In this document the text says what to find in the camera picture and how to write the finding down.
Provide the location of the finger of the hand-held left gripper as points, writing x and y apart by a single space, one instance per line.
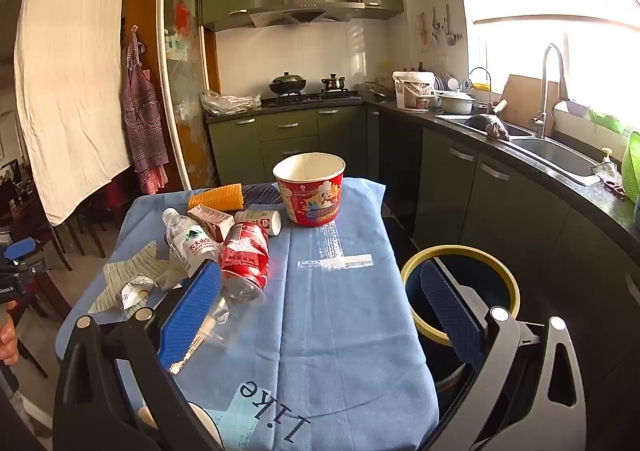
20 248

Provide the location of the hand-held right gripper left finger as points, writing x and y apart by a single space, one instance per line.
192 311

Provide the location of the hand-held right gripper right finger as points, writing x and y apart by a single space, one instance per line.
450 316

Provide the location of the blue bin with yellow rim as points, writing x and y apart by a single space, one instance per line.
515 291

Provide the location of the clear plastic water bottle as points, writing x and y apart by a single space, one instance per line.
192 241

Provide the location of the red soda can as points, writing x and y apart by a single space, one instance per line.
245 251

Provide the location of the small white yogurt bottle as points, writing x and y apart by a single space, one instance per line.
260 220

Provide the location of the red paper bucket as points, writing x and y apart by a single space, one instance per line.
310 206

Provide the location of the person's left hand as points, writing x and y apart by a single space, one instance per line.
7 341

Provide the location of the crumpled white wrapper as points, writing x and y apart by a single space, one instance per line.
132 292

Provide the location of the dark wooden chair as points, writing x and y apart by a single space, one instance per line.
82 226

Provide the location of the grey patterned paper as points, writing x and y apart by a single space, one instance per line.
135 261

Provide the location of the small pink milk carton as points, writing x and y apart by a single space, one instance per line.
212 222

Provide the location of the green lower cabinets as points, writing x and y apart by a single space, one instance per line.
500 211

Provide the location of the orange waffle-pattern packet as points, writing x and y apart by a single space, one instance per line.
220 196

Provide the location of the blue tablecloth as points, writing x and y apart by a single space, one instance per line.
325 331

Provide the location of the dark striped packet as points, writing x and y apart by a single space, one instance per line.
260 193

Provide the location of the white hanging cloth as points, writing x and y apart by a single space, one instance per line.
70 81

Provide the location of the black kitchen countertop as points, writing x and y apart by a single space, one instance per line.
575 191

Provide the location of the checked apron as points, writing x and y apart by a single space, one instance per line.
142 121

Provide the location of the grey rag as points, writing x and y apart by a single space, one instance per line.
497 132

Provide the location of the steel kitchen sink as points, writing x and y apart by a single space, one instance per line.
555 153

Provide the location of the clear plastic bag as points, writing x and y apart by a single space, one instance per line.
227 103

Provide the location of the white casserole pot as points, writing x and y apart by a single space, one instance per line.
456 103

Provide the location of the soap dispenser bottle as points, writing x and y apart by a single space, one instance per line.
606 161

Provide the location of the white plastic bucket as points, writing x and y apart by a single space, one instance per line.
412 91

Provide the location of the dish rack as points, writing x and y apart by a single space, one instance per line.
450 82

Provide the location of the green plastic basket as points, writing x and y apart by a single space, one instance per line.
632 166

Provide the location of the small curved faucet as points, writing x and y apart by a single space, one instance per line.
489 81

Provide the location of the black gas stove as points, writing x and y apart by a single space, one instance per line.
310 98

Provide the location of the black wok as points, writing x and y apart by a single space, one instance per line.
287 85

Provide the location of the glass sliding door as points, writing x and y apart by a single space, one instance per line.
180 56

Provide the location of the tall steel faucet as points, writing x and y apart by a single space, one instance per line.
544 81

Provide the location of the small steel pot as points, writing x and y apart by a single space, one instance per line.
332 83

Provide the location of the hanging kitchen utensils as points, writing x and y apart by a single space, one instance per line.
440 28

